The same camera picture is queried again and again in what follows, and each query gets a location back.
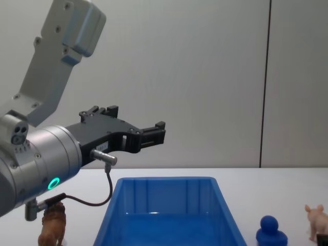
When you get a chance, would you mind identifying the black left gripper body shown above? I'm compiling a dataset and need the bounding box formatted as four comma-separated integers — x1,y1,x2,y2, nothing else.
65,114,141,169

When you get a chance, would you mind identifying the pink toy pig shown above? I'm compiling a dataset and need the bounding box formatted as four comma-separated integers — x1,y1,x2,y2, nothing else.
304,204,328,242

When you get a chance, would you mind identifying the blue toy duck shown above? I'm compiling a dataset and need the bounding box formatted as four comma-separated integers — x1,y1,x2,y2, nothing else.
256,214,289,246

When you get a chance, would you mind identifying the blue plastic bin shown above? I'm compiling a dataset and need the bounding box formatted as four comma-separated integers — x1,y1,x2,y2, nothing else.
92,176,248,246

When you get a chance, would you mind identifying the brown toy lion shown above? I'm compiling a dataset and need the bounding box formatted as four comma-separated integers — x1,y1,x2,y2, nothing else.
38,201,68,246

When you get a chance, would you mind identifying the thin dark gripper cable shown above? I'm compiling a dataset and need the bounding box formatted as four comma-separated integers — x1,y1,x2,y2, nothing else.
25,149,118,221

